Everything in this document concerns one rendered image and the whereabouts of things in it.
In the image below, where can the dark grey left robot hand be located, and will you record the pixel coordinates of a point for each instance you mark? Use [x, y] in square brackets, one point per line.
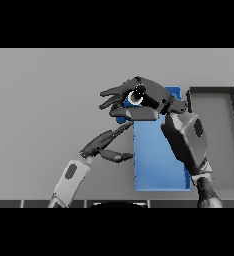
[100, 142]

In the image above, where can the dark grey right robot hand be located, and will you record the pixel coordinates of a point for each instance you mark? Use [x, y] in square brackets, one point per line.
[149, 90]

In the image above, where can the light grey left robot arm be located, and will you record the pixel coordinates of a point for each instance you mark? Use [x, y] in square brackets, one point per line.
[69, 181]

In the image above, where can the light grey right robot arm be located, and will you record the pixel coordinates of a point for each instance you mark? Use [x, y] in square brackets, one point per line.
[185, 140]

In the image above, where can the blue bin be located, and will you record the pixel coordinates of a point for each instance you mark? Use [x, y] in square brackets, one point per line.
[159, 156]

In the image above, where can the dark grey bin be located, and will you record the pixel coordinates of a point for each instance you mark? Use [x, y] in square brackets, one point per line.
[219, 140]

